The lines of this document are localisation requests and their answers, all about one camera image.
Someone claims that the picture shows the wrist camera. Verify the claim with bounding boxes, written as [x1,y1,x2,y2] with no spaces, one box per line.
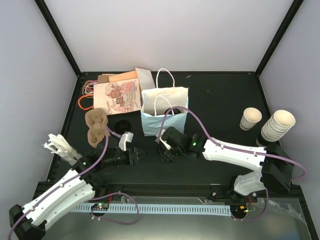
[155,129,171,150]
[118,131,134,152]

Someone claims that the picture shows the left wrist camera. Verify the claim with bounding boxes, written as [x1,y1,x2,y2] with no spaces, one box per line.
[118,131,134,152]

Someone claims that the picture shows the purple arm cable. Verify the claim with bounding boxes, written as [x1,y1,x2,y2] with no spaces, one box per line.
[159,106,307,223]
[7,124,140,240]

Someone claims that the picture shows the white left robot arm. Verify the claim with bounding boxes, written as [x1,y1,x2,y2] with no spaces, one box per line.
[7,139,145,240]

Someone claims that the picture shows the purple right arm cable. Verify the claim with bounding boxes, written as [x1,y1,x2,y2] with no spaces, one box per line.
[159,106,307,223]

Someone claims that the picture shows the brown pulp cup carrier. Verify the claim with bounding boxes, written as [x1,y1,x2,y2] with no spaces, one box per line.
[85,108,111,148]

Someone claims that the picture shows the stack of white paper cups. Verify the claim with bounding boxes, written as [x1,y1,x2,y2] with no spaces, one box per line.
[256,109,296,147]

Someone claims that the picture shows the brown cardboard sleeve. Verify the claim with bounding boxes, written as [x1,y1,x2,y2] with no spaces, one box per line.
[97,73,113,84]

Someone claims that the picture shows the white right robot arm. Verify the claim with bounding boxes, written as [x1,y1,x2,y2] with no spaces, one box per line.
[156,126,294,202]

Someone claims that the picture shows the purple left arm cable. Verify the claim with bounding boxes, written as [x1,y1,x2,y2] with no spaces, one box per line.
[7,124,140,240]

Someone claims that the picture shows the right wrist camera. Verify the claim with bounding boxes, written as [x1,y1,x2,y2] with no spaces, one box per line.
[155,129,171,150]

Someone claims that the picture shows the black lid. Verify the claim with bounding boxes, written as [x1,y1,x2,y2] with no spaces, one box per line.
[165,108,185,115]

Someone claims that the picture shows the illustrated greeting card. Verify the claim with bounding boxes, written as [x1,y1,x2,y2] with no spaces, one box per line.
[93,78,142,115]

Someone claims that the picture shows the rubber bands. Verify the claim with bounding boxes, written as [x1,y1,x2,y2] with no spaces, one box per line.
[77,80,98,111]

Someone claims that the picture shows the light blue paper bag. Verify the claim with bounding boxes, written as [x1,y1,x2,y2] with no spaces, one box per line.
[140,68,190,137]

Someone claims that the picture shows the light blue cable duct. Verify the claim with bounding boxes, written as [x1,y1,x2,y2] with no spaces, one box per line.
[71,203,231,217]

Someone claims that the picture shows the white plastic cutlery pile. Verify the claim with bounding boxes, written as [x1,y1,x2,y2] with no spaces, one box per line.
[43,133,82,166]

